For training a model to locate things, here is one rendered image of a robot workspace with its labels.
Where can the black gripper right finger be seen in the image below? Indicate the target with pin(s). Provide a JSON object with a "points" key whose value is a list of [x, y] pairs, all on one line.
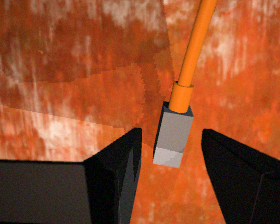
{"points": [[246, 182]]}

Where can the grey plug with orange cable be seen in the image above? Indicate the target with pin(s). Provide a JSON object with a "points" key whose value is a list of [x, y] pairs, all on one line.
{"points": [[176, 115]]}

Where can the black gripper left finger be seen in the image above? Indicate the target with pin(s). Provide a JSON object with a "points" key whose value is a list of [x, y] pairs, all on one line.
{"points": [[72, 192]]}

